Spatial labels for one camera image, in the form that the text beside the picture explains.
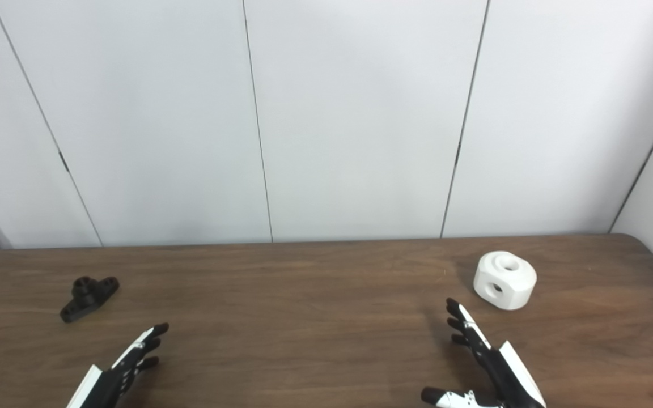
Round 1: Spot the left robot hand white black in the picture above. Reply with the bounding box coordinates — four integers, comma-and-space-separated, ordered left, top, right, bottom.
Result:
66, 322, 170, 408

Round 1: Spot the black flanged holder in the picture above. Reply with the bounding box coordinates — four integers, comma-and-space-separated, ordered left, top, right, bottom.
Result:
59, 276, 120, 324

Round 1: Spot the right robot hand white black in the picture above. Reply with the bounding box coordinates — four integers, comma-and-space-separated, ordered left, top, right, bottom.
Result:
421, 297, 547, 408

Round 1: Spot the round white piece with holes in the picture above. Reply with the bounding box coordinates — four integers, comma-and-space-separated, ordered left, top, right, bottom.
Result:
473, 251, 537, 311

